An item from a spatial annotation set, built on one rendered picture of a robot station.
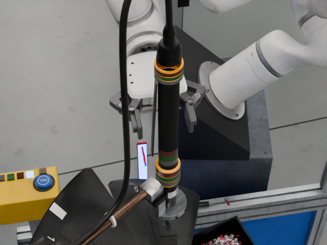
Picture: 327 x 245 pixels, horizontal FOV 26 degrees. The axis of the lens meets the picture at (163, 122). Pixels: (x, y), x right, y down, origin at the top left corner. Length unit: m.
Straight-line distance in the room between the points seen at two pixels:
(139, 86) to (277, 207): 0.97
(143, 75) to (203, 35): 2.31
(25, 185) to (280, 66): 0.73
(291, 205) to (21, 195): 0.77
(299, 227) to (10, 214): 0.89
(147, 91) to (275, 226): 1.09
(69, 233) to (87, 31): 2.53
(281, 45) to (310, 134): 1.52
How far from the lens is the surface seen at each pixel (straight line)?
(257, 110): 2.15
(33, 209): 1.82
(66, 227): 1.34
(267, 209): 2.06
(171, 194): 1.26
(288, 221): 2.18
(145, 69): 1.21
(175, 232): 1.58
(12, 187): 1.82
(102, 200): 1.38
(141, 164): 1.77
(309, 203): 2.10
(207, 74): 2.00
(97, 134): 3.30
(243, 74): 1.92
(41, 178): 1.81
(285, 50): 1.86
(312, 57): 1.83
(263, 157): 2.04
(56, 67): 3.62
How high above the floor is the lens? 2.52
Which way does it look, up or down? 49 degrees down
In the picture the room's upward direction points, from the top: straight up
